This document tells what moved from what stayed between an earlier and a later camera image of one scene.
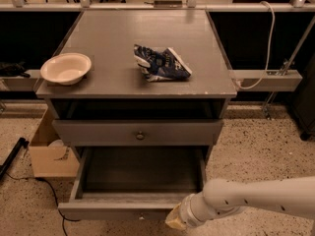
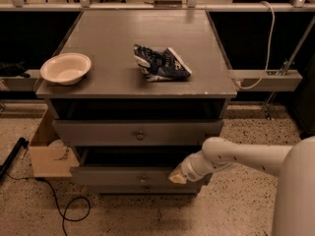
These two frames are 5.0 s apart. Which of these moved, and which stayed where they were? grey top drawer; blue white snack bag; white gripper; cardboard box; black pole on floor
Moved: white gripper
Stayed: black pole on floor; blue white snack bag; grey top drawer; cardboard box
